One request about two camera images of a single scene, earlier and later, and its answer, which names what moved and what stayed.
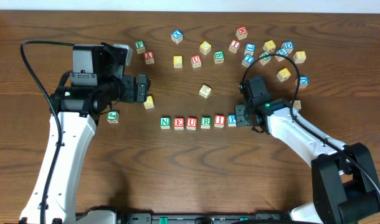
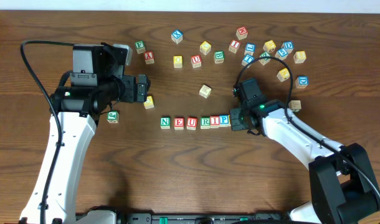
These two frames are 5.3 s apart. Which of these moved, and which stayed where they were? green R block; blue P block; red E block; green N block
Moved: blue P block
Stayed: green N block; green R block; red E block
